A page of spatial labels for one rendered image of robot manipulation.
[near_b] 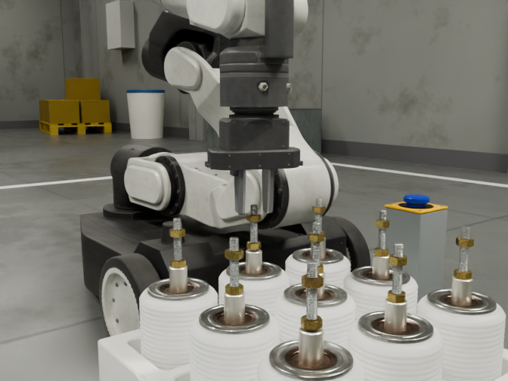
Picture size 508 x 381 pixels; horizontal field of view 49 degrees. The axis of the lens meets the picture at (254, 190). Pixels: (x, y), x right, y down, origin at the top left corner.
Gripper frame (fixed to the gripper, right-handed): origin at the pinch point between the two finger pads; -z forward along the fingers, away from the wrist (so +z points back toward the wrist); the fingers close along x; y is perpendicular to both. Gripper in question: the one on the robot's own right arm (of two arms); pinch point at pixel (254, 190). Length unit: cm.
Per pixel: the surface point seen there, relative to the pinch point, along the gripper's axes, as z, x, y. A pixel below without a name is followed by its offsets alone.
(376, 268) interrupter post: -9.8, -14.7, 7.0
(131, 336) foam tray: -18.3, 16.5, 0.9
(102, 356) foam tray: -20.0, 20.2, 2.1
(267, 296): -13.1, -0.5, 4.7
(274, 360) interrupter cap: -10.7, 5.0, 26.3
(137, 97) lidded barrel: 11, -18, -600
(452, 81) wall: 23, -215, -278
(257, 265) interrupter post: -10.0, -0.2, 1.1
